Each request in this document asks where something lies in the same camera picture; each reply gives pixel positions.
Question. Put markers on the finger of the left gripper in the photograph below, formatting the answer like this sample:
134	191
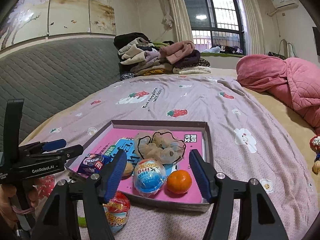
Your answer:
44	146
70	152

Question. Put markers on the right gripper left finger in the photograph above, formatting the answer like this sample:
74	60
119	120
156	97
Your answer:
110	177

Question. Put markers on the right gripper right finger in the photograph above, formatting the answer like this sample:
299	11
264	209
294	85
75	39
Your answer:
204	174

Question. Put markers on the blue Oreo cookie packet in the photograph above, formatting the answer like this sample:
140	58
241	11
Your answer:
93	163

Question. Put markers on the orange mandarin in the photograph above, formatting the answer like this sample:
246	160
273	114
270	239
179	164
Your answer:
179	182

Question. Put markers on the red surprise egg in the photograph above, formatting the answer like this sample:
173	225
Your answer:
117	211

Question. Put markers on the blue surprise egg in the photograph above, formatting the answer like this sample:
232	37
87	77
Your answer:
148	177

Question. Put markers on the small round pastry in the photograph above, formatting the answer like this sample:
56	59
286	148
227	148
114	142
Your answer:
128	169

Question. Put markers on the grey box with pink book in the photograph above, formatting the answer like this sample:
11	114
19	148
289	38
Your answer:
119	135

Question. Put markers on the grey quilted headboard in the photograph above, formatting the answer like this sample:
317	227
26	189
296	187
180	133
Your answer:
53	76

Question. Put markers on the small doll toy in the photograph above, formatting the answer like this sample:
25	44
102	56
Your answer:
315	146

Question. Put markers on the pile of folded clothes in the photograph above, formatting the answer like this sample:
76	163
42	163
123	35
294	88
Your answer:
139	56

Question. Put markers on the pink quilted blanket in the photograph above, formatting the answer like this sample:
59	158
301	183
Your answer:
293	81

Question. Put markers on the right white curtain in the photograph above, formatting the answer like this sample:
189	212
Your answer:
253	26

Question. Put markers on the dark framed window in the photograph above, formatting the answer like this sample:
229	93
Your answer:
216	26

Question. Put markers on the left beige curtain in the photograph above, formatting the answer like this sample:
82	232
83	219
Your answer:
175	17

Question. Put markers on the black television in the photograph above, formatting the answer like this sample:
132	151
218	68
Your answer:
317	39

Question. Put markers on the white air conditioner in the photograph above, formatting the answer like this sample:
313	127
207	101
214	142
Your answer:
285	4

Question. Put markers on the blossom wall painting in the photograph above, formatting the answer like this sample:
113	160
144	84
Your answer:
29	19

